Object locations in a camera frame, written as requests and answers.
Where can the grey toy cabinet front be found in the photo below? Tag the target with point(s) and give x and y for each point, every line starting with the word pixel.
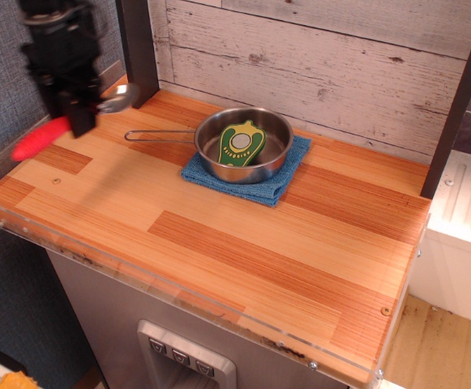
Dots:
pixel 109 310

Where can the clear acrylic front guard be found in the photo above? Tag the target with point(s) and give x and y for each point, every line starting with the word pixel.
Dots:
pixel 318 284

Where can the blue folded cloth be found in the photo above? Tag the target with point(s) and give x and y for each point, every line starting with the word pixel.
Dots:
pixel 267 192

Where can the small steel pan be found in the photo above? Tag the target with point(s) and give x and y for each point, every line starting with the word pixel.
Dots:
pixel 279 139

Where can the dark right frame post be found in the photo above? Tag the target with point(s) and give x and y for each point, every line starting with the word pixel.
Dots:
pixel 450 131

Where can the red handled metal spoon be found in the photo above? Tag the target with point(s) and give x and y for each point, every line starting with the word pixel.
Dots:
pixel 122 97

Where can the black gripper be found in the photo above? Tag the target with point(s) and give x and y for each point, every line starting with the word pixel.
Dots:
pixel 61 61

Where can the green toy pepper slice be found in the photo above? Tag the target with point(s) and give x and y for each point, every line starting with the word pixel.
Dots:
pixel 240 143

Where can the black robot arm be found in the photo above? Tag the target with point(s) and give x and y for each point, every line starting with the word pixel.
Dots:
pixel 47 12

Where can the white toy sink unit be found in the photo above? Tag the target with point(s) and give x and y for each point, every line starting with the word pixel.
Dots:
pixel 441 274

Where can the yellow object bottom left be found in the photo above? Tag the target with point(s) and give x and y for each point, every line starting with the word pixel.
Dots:
pixel 17 380

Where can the silver dispenser button panel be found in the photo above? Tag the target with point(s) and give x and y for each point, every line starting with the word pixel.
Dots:
pixel 176 362

